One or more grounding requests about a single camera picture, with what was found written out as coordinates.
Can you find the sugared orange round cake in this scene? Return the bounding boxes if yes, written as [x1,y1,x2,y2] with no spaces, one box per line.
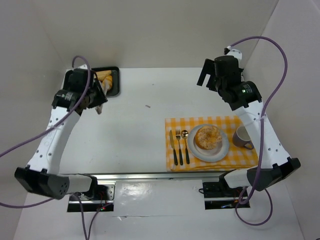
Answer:
[195,125,222,150]

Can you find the metal tongs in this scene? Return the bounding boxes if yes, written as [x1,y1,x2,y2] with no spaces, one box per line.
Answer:
[95,104,103,115]

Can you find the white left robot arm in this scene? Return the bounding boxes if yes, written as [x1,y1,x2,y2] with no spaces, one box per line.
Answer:
[14,64,110,200]

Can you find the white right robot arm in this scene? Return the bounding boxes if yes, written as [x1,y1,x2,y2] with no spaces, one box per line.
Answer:
[197,55,301,192]

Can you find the striped bread roll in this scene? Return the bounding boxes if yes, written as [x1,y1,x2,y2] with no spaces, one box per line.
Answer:
[100,75,113,95]

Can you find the long flat pastry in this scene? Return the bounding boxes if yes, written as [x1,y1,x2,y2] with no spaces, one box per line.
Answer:
[95,70,112,82]

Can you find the black baking tray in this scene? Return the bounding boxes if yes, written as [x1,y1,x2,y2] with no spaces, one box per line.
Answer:
[56,64,120,101]

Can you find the purple mug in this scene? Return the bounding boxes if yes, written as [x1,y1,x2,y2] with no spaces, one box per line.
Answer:
[232,126,254,150]

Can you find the yellow checkered cloth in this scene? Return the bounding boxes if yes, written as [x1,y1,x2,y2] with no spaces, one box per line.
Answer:
[165,115,258,172]

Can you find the white plate blue rim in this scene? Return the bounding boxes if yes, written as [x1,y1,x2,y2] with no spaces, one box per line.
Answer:
[187,124,230,163]

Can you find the gold spoon black handle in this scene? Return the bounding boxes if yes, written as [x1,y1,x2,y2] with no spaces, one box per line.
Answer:
[181,130,190,165]

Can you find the black handled fork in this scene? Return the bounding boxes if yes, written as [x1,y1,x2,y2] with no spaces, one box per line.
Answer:
[175,129,184,166]

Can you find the aluminium front rail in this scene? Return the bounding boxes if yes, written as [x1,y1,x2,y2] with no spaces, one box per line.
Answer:
[93,171,224,182]

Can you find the black handled knife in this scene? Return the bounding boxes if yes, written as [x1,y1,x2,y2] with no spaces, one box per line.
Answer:
[169,130,178,166]

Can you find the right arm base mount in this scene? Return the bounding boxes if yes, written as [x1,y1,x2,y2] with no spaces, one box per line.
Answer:
[198,182,243,210]

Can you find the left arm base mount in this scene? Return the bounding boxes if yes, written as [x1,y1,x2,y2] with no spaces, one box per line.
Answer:
[67,182,116,213]

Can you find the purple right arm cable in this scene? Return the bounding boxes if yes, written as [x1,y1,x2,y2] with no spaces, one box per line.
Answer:
[223,36,288,227]

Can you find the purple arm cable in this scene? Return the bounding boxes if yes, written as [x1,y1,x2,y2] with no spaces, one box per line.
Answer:
[223,36,288,227]
[0,55,111,240]

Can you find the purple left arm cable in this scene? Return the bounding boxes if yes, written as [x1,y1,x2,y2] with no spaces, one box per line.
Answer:
[0,55,111,240]

